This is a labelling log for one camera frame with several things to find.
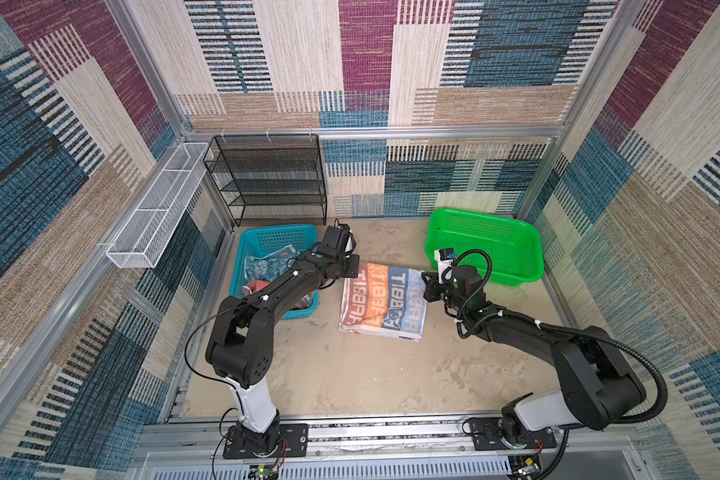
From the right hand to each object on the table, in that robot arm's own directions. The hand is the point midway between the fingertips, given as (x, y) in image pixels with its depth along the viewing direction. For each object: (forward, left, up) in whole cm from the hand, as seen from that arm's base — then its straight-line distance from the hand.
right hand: (423, 277), depth 90 cm
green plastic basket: (+20, -38, -11) cm, 44 cm away
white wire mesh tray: (-1, +70, +22) cm, 73 cm away
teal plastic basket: (+21, +53, -5) cm, 57 cm away
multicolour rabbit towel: (-2, +12, -10) cm, 15 cm away
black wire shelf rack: (+39, +49, +7) cm, 64 cm away
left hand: (+6, +21, +2) cm, 21 cm away
